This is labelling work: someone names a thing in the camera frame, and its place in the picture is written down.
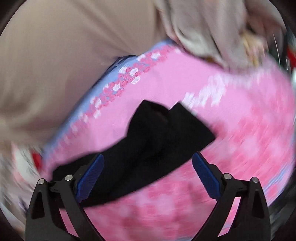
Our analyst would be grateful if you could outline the black pants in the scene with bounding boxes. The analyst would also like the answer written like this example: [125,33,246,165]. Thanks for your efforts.
[52,99,217,207]

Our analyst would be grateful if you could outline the grey crumpled clothing pile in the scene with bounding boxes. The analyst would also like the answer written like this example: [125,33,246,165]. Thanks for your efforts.
[154,1,287,70]

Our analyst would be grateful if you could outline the white cat face pillow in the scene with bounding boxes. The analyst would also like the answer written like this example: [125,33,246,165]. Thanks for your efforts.
[1,143,42,210]

